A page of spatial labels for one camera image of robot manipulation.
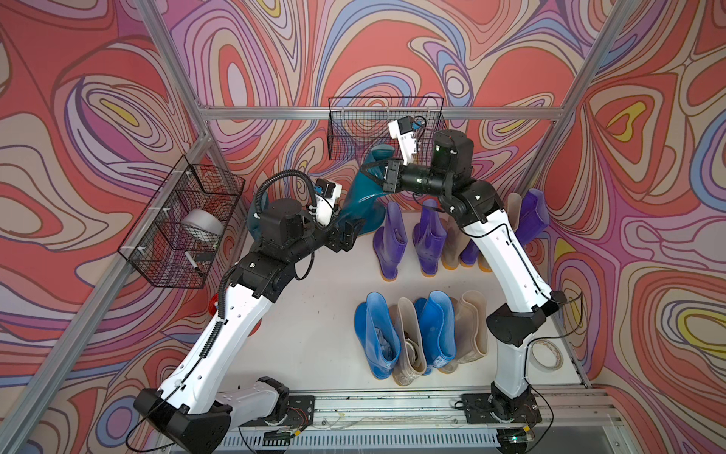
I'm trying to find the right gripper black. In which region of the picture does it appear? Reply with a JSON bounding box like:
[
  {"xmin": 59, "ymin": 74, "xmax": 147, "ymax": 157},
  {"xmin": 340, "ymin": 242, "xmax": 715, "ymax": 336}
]
[{"xmin": 360, "ymin": 156, "xmax": 452, "ymax": 199}]

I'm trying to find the teal rain boot yellow sole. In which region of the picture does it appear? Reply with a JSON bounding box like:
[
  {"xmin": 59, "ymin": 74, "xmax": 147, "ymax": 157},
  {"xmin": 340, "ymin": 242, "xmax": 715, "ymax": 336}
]
[{"xmin": 247, "ymin": 195, "xmax": 270, "ymax": 241}]

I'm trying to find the purple rain boot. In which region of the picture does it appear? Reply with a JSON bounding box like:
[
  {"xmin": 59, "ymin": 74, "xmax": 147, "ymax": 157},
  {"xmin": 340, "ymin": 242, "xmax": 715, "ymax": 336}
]
[
  {"xmin": 515, "ymin": 188, "xmax": 550, "ymax": 247},
  {"xmin": 413, "ymin": 200, "xmax": 447, "ymax": 276},
  {"xmin": 459, "ymin": 240, "xmax": 480, "ymax": 267},
  {"xmin": 374, "ymin": 202, "xmax": 408, "ymax": 281}
]

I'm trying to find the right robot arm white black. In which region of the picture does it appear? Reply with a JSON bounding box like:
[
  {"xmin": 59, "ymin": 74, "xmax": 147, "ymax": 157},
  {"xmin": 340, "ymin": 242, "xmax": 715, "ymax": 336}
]
[{"xmin": 379, "ymin": 130, "xmax": 567, "ymax": 423}]

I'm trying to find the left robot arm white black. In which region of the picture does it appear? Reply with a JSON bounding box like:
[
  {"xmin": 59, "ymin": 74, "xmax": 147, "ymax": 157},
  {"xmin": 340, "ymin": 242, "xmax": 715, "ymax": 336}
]
[{"xmin": 133, "ymin": 197, "xmax": 365, "ymax": 453}]

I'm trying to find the beige rain boot back right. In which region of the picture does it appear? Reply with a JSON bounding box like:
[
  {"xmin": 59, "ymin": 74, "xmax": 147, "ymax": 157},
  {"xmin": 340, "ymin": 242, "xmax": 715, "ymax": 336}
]
[{"xmin": 478, "ymin": 192, "xmax": 523, "ymax": 272}]

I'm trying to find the beige rain boot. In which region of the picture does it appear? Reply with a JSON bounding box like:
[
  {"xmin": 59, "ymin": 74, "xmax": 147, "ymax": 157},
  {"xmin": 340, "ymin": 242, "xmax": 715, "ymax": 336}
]
[
  {"xmin": 478, "ymin": 192, "xmax": 523, "ymax": 272},
  {"xmin": 440, "ymin": 291, "xmax": 488, "ymax": 375},
  {"xmin": 441, "ymin": 218, "xmax": 470, "ymax": 270},
  {"xmin": 389, "ymin": 297, "xmax": 427, "ymax": 386}
]

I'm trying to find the blue rain boot left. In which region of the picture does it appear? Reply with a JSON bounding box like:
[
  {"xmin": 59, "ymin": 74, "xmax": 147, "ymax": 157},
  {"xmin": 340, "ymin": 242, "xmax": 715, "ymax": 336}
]
[{"xmin": 354, "ymin": 292, "xmax": 402, "ymax": 379}]

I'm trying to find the blue rain boot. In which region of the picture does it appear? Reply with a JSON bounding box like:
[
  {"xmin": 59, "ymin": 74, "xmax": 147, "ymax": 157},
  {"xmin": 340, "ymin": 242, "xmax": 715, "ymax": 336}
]
[
  {"xmin": 354, "ymin": 292, "xmax": 402, "ymax": 379},
  {"xmin": 414, "ymin": 291, "xmax": 457, "ymax": 376}
]

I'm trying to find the blue rain boot right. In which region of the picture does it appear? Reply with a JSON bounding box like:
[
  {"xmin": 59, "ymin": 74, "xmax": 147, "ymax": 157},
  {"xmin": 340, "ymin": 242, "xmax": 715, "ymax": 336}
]
[{"xmin": 414, "ymin": 291, "xmax": 457, "ymax": 376}]

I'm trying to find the beige rain boot front right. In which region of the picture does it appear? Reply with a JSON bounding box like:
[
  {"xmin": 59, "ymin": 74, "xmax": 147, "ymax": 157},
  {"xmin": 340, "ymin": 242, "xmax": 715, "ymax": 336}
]
[{"xmin": 440, "ymin": 291, "xmax": 488, "ymax": 375}]

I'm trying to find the beige rain boot front left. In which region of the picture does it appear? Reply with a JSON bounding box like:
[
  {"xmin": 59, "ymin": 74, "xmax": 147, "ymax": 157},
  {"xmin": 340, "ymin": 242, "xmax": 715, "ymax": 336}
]
[{"xmin": 389, "ymin": 297, "xmax": 427, "ymax": 386}]

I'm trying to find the grey tape roll in basket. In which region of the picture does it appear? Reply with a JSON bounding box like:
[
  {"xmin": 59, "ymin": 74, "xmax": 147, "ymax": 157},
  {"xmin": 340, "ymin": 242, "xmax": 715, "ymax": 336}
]
[{"xmin": 181, "ymin": 209, "xmax": 224, "ymax": 243}]

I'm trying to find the red round object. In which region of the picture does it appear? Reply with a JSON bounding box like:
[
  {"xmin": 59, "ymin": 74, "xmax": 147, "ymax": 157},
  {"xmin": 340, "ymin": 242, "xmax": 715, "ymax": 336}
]
[{"xmin": 208, "ymin": 293, "xmax": 262, "ymax": 337}]

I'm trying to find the white tape roll on table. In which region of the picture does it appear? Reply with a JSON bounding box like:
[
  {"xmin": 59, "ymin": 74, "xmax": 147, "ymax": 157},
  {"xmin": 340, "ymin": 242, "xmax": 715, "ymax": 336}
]
[{"xmin": 529, "ymin": 339, "xmax": 565, "ymax": 373}]

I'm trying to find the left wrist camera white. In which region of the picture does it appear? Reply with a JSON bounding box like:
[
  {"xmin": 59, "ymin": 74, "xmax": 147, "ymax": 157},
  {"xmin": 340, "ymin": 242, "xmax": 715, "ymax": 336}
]
[{"xmin": 314, "ymin": 178, "xmax": 342, "ymax": 227}]

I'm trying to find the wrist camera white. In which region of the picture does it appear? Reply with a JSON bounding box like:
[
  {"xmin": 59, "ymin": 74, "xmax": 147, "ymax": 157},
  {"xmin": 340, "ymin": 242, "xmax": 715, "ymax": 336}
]
[
  {"xmin": 314, "ymin": 178, "xmax": 342, "ymax": 227},
  {"xmin": 388, "ymin": 115, "xmax": 427, "ymax": 166}
]

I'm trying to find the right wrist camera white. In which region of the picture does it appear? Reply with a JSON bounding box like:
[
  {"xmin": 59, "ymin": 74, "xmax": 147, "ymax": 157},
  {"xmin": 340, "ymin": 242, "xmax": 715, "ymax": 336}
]
[{"xmin": 388, "ymin": 115, "xmax": 427, "ymax": 166}]

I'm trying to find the black wire basket back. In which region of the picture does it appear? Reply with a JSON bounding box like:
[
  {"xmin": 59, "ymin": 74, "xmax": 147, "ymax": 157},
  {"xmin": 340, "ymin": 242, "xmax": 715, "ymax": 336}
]
[{"xmin": 327, "ymin": 95, "xmax": 445, "ymax": 165}]

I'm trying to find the black wire basket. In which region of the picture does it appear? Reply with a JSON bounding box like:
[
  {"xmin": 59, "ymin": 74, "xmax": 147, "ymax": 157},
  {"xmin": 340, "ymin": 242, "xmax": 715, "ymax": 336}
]
[
  {"xmin": 118, "ymin": 157, "xmax": 245, "ymax": 289},
  {"xmin": 327, "ymin": 95, "xmax": 445, "ymax": 165}
]

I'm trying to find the black wire basket left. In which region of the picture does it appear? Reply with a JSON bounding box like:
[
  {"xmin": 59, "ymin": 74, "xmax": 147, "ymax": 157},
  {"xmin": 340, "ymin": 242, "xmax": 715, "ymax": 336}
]
[{"xmin": 118, "ymin": 157, "xmax": 245, "ymax": 289}]

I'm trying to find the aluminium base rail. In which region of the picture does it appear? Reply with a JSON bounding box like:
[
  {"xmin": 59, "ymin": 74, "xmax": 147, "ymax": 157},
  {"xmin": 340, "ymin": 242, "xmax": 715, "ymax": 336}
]
[{"xmin": 146, "ymin": 385, "xmax": 602, "ymax": 454}]

